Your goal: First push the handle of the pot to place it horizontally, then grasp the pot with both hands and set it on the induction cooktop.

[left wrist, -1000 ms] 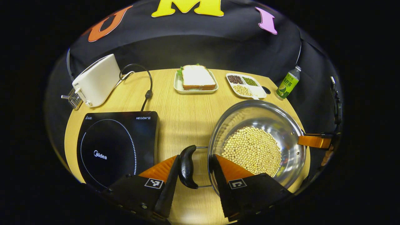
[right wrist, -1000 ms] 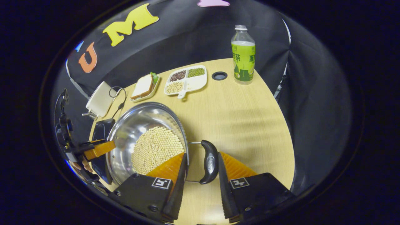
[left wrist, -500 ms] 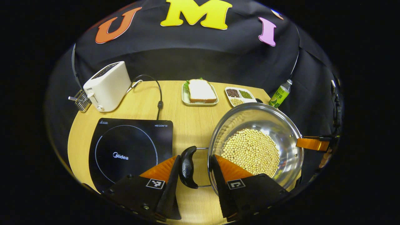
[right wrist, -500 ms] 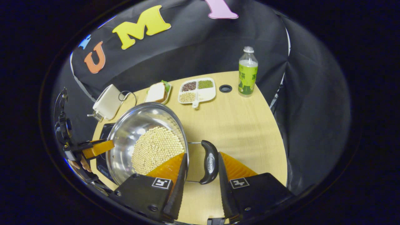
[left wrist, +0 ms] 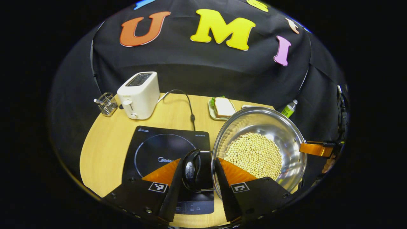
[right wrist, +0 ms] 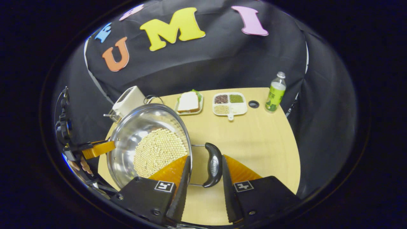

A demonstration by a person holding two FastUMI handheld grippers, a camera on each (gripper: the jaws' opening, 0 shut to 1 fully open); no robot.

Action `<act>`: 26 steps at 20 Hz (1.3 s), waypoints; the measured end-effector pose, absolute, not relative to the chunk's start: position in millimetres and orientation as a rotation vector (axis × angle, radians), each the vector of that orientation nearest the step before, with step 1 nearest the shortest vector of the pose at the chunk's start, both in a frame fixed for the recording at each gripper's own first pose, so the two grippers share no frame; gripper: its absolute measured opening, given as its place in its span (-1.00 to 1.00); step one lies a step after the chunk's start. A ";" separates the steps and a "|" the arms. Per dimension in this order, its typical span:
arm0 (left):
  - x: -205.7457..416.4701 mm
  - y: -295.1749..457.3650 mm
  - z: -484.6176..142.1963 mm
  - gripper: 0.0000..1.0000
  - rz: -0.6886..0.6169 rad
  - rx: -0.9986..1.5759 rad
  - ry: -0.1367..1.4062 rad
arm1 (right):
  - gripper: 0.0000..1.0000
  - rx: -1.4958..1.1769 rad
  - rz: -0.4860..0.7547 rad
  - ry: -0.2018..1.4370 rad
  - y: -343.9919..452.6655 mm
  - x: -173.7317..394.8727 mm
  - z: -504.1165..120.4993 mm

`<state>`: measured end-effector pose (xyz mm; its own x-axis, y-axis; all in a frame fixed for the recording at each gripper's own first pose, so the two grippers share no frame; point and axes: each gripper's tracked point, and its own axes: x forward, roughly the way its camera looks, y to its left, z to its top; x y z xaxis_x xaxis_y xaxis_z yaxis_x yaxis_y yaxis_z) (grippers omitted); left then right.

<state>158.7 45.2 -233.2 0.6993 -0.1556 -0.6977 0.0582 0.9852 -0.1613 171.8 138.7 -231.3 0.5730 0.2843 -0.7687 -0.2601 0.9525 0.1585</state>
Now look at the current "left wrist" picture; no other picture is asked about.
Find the green label drink bottle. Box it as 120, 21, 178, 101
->
281, 99, 299, 118

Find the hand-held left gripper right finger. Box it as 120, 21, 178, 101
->
215, 157, 298, 224

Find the sandwich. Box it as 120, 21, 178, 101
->
214, 96, 237, 117

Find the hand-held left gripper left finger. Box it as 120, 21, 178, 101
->
102, 158, 184, 226

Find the stainless steel pot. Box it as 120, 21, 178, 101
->
182, 107, 308, 195

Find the black induction cooktop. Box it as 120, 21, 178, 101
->
122, 126, 215, 215

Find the small metal wire rack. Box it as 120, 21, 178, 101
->
94, 92, 119, 117

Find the light green plate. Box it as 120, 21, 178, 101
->
208, 98, 237, 121

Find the black power cable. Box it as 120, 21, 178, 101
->
157, 89, 196, 131

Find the pile of soybeans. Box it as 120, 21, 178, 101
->
224, 132, 283, 179

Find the white toaster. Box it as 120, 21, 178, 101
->
117, 72, 160, 120

